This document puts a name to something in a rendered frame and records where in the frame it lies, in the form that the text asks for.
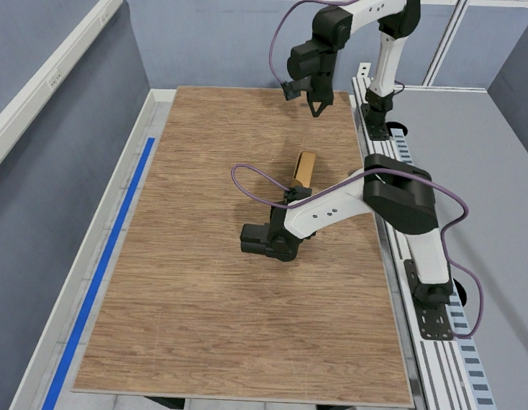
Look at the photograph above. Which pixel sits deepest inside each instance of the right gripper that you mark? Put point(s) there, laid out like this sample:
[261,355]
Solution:
[318,88]

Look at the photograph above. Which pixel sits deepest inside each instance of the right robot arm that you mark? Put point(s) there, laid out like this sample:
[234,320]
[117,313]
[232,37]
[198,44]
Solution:
[330,31]

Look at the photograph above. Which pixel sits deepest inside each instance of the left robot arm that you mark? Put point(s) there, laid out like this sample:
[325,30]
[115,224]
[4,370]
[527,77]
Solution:
[412,214]

